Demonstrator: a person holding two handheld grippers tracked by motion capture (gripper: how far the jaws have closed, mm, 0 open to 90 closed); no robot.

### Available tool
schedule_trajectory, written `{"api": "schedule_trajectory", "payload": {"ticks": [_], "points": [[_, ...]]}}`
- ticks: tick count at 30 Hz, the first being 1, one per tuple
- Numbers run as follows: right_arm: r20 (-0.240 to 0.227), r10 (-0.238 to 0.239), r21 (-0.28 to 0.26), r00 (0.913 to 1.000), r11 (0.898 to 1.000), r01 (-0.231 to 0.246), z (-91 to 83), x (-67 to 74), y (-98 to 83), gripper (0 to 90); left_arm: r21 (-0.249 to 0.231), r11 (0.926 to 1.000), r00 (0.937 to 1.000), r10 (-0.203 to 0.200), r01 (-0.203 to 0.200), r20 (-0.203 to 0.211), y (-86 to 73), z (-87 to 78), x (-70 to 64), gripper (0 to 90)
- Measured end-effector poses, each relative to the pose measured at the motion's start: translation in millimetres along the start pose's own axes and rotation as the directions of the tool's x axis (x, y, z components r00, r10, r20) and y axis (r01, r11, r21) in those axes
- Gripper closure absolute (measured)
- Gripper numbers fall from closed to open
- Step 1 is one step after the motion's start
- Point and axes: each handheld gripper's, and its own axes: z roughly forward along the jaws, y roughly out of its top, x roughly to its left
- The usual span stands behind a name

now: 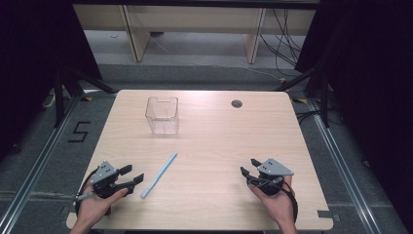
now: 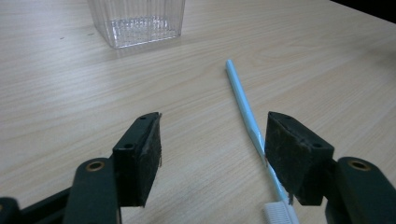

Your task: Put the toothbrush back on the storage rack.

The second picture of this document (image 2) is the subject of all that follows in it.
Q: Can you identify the clear ribbed plastic cup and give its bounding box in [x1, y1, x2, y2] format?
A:
[86, 0, 187, 49]

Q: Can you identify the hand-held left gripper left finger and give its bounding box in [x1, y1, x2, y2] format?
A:
[112, 111, 163, 208]

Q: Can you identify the light blue toothbrush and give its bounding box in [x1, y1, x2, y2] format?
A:
[225, 59, 301, 224]

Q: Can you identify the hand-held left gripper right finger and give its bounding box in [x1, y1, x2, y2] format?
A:
[263, 111, 335, 206]

